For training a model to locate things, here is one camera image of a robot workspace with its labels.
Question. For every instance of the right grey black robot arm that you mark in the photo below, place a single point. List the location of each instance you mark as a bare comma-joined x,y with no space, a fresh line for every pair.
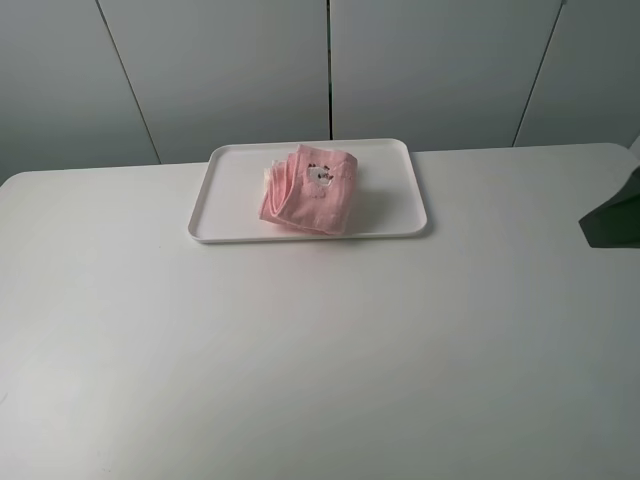
615,223

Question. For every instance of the cream white towel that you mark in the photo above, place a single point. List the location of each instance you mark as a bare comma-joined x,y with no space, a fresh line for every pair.
267,175

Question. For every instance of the white rectangular plastic tray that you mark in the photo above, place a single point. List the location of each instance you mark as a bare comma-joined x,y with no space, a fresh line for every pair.
387,204

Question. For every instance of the pink towel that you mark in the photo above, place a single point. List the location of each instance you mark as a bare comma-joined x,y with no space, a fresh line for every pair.
312,191

